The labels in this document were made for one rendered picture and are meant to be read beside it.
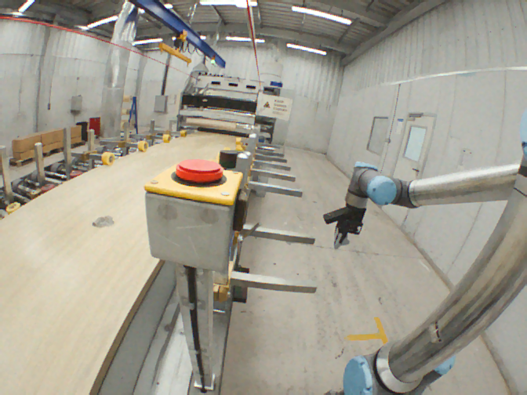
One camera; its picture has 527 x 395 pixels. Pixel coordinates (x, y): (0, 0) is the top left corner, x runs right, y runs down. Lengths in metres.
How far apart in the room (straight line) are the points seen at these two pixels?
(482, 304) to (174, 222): 0.40
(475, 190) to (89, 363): 0.85
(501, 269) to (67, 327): 0.72
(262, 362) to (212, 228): 1.29
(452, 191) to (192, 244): 0.58
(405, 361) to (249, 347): 1.11
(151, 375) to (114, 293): 0.30
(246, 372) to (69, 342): 1.07
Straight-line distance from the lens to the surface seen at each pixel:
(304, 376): 1.44
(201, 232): 0.16
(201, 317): 0.27
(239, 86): 3.56
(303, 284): 0.67
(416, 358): 0.47
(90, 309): 0.51
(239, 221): 0.17
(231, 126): 3.26
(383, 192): 0.69
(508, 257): 0.35
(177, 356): 0.72
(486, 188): 0.56
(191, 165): 0.17
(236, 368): 1.37
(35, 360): 0.51
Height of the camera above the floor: 1.28
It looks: 22 degrees down
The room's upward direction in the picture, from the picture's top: 11 degrees clockwise
